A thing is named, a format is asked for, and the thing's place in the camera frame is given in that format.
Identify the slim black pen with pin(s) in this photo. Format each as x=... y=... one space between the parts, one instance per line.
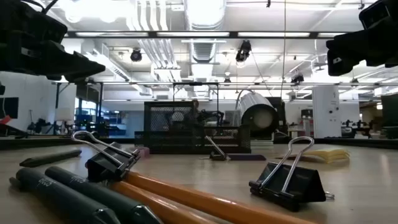
x=49 y=158

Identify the black ceiling spotlight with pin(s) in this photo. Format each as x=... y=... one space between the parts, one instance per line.
x=243 y=51
x=136 y=55
x=297 y=77

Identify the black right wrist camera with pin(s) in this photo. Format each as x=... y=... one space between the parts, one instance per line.
x=374 y=14

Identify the yellow sticky notes pad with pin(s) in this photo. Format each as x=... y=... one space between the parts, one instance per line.
x=326 y=155

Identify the black aluminium table frame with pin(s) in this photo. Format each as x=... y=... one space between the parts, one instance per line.
x=342 y=143

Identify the person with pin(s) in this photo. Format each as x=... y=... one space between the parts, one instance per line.
x=195 y=107

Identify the black overhead beam with lights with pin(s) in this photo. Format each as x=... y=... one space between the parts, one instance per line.
x=233 y=34

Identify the white square column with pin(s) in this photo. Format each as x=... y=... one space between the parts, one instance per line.
x=326 y=112

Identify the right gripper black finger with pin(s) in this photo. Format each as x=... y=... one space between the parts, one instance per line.
x=340 y=63
x=351 y=42

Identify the small black binder clip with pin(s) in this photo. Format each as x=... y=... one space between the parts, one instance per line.
x=217 y=154

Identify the dark marker pen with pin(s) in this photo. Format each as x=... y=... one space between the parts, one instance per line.
x=102 y=196
x=62 y=199

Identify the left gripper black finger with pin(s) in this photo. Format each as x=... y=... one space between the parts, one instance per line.
x=68 y=67

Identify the orange pencil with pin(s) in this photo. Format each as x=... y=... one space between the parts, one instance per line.
x=161 y=208
x=202 y=199

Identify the large black binder clip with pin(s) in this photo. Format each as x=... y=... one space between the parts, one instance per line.
x=295 y=186
x=105 y=166

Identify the black background robot arm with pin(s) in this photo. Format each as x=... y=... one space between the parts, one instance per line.
x=357 y=126
x=211 y=115

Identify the silver ventilation duct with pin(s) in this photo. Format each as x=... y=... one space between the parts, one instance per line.
x=203 y=51

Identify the black monitor screen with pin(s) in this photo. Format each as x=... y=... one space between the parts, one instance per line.
x=9 y=107

